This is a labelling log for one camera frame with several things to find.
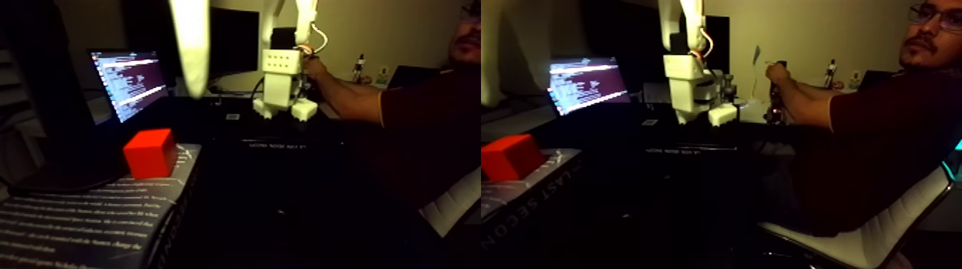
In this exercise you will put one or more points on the red cube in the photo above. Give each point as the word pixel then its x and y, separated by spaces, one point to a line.
pixel 150 154

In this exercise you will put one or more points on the person's right hand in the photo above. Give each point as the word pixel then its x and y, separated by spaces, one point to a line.
pixel 780 81

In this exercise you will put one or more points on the black book white print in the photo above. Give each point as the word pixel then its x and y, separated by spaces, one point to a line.
pixel 526 188

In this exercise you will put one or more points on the open laptop lit screen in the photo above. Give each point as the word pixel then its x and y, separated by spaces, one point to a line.
pixel 590 82

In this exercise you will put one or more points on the small white tag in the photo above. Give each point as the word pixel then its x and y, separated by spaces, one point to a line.
pixel 649 122

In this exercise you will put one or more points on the black case white print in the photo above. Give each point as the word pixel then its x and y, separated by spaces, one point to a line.
pixel 676 149

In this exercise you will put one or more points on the small figurine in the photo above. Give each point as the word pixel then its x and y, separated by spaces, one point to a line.
pixel 830 73

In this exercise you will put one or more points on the person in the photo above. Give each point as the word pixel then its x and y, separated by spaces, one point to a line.
pixel 894 135

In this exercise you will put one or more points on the white chair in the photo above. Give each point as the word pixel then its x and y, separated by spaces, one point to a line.
pixel 887 233

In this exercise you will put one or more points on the eyeglasses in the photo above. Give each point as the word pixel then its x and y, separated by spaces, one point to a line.
pixel 936 15

